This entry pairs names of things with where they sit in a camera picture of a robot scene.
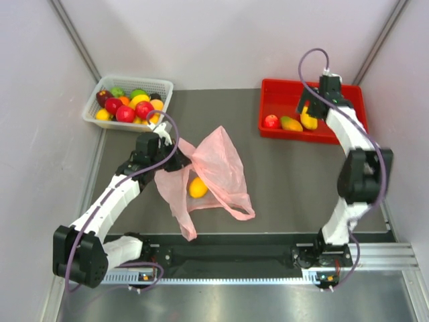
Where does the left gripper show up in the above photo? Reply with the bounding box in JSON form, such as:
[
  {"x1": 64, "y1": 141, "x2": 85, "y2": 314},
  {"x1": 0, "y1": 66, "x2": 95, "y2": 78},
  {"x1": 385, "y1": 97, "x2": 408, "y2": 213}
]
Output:
[{"x1": 150, "y1": 139, "x2": 191, "y2": 172}]

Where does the yellow banana from bag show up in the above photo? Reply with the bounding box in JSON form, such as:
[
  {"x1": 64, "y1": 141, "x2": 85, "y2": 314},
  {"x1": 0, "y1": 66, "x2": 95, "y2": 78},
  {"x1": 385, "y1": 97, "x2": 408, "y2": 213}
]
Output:
[{"x1": 300, "y1": 106, "x2": 318, "y2": 131}]

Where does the green yellow mango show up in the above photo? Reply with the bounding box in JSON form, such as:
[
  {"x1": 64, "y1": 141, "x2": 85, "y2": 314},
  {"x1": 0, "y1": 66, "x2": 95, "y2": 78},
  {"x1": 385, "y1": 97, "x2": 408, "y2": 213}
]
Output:
[{"x1": 280, "y1": 116, "x2": 303, "y2": 131}]

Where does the yellow orange lemon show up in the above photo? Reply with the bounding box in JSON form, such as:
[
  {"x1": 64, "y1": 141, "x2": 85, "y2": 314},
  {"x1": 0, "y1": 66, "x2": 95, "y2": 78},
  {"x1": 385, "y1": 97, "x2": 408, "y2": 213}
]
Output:
[{"x1": 188, "y1": 177, "x2": 208, "y2": 199}]

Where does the pink plastic bag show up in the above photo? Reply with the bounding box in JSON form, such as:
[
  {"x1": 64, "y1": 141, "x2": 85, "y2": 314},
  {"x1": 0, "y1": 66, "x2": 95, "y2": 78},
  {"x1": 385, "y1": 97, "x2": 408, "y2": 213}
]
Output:
[{"x1": 154, "y1": 126, "x2": 255, "y2": 241}]

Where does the red apple from bag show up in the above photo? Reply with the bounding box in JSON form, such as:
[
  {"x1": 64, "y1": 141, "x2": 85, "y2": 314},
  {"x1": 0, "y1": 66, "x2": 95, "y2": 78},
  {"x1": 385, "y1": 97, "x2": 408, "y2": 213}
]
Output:
[{"x1": 263, "y1": 114, "x2": 281, "y2": 129}]

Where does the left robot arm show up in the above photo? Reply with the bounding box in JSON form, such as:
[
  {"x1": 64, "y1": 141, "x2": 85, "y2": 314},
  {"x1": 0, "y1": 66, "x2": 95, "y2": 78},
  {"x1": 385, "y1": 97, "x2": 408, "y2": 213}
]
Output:
[{"x1": 52, "y1": 130, "x2": 190, "y2": 288}]

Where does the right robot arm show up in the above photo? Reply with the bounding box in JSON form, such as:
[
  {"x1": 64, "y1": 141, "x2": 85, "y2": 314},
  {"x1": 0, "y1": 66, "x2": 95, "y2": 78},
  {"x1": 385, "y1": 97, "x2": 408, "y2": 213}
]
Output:
[{"x1": 297, "y1": 71, "x2": 393, "y2": 266}]

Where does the yellow fruit basket front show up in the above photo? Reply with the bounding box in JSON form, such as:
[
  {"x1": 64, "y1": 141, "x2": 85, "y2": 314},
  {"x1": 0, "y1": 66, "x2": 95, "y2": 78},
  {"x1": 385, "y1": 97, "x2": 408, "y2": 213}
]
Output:
[{"x1": 133, "y1": 114, "x2": 160, "y2": 125}]

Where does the orange fruit in basket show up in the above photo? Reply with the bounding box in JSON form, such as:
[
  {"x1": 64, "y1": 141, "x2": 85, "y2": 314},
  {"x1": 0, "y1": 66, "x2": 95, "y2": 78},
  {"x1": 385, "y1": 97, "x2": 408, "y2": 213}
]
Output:
[{"x1": 150, "y1": 100, "x2": 164, "y2": 117}]

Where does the dark red fruit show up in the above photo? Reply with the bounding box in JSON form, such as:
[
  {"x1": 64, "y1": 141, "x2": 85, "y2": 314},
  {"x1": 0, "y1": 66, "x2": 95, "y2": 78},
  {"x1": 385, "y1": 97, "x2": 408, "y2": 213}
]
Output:
[{"x1": 96, "y1": 90, "x2": 114, "y2": 108}]

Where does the red plastic tray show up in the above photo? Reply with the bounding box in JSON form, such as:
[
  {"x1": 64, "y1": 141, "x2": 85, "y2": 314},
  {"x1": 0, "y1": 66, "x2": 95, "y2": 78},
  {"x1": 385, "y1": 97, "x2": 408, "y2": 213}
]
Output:
[{"x1": 258, "y1": 78, "x2": 369, "y2": 149}]

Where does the red apple right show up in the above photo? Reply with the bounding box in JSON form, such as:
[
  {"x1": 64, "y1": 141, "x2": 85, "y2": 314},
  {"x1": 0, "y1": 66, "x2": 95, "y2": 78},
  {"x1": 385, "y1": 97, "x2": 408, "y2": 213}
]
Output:
[{"x1": 135, "y1": 101, "x2": 154, "y2": 119}]

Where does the dark plum in basket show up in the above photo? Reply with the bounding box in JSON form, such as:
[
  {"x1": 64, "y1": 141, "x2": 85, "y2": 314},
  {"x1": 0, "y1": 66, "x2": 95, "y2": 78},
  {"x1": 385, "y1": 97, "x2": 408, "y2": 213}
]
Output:
[{"x1": 149, "y1": 93, "x2": 162, "y2": 101}]

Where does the red apple middle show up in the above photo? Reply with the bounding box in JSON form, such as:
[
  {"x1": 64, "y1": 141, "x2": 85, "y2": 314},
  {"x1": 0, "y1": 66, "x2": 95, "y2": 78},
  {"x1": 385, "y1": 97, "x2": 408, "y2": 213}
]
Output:
[{"x1": 115, "y1": 105, "x2": 135, "y2": 123}]

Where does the yellow banana in basket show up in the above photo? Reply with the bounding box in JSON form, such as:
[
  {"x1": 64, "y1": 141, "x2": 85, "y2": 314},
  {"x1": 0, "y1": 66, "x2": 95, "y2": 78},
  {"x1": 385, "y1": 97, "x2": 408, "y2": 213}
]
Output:
[{"x1": 128, "y1": 94, "x2": 150, "y2": 109}]

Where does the green lime right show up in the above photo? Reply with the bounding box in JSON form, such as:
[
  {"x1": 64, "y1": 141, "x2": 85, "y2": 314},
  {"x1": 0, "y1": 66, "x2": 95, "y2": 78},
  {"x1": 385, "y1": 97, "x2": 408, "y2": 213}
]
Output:
[{"x1": 130, "y1": 89, "x2": 147, "y2": 99}]

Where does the small orange tangerine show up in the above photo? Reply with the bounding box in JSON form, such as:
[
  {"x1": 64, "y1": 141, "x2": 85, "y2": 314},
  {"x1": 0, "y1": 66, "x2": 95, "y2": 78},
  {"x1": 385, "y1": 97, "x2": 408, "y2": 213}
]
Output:
[{"x1": 119, "y1": 96, "x2": 130, "y2": 105}]

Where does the white perforated basket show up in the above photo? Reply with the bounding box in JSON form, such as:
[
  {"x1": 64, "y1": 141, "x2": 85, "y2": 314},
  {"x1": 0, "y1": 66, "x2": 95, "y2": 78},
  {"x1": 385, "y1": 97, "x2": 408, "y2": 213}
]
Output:
[{"x1": 82, "y1": 76, "x2": 174, "y2": 132}]

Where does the red apple left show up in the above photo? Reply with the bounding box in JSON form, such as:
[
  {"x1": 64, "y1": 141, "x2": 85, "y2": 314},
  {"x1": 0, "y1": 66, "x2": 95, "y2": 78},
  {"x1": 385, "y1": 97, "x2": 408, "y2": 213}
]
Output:
[{"x1": 104, "y1": 97, "x2": 123, "y2": 115}]

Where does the yellow lemon in basket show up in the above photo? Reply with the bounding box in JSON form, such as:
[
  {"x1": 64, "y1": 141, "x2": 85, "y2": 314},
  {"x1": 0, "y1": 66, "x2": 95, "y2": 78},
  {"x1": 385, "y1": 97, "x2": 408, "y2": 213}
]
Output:
[{"x1": 95, "y1": 109, "x2": 111, "y2": 121}]

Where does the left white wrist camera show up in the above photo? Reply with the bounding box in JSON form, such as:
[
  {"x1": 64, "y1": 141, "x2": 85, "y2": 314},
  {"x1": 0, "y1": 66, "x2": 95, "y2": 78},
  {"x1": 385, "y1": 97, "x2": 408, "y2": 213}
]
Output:
[{"x1": 147, "y1": 121, "x2": 172, "y2": 140}]

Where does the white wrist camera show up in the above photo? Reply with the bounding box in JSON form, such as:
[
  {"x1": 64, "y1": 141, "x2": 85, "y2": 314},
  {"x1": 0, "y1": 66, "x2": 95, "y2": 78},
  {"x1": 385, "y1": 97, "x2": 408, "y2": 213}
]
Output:
[
  {"x1": 322, "y1": 68, "x2": 343, "y2": 83},
  {"x1": 147, "y1": 121, "x2": 172, "y2": 140}
]

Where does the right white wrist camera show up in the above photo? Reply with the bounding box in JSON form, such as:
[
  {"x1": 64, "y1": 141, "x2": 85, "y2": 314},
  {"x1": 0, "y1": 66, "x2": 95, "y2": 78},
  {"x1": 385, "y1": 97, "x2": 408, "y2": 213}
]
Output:
[{"x1": 322, "y1": 68, "x2": 343, "y2": 83}]

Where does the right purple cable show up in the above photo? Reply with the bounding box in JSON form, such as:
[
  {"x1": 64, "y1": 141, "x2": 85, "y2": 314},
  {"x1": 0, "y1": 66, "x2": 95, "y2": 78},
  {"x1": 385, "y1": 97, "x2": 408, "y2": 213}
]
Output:
[{"x1": 298, "y1": 48, "x2": 389, "y2": 292}]

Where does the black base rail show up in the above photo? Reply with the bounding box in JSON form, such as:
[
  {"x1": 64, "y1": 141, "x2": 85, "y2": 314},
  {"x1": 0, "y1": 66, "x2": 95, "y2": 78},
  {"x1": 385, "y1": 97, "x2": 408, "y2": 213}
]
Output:
[{"x1": 75, "y1": 231, "x2": 396, "y2": 279}]

